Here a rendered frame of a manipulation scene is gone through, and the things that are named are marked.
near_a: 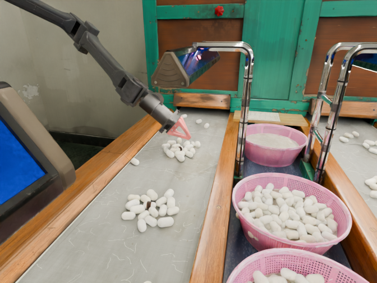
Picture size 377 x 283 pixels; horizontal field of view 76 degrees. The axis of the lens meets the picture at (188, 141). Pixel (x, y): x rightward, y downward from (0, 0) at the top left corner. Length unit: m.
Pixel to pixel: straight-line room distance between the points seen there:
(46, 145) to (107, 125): 2.53
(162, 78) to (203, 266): 0.37
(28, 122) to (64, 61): 2.65
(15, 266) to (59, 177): 0.42
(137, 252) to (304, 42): 1.09
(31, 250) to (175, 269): 0.29
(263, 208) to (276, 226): 0.07
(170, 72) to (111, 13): 1.97
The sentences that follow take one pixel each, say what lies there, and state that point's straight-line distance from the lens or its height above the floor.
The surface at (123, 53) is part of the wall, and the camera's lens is 2.41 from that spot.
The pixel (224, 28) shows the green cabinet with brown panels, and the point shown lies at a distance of 1.28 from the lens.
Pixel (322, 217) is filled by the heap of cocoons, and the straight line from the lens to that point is 0.68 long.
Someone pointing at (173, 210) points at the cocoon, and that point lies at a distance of 0.60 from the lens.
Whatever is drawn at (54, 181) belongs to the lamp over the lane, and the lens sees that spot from 0.18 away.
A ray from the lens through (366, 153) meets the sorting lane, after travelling 1.10.
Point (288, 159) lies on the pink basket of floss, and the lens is 0.98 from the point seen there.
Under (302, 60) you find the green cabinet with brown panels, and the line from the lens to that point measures 1.29.
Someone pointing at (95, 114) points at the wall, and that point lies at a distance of 2.75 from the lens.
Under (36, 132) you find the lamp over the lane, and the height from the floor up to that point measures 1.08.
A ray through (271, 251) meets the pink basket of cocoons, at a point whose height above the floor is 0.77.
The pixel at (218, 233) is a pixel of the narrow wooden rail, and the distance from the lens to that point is 0.53.
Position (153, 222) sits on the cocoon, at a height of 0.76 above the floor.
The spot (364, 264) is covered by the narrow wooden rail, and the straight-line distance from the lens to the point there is 0.64.
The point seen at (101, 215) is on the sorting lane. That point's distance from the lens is 0.64.
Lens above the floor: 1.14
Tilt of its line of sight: 24 degrees down
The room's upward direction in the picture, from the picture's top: straight up
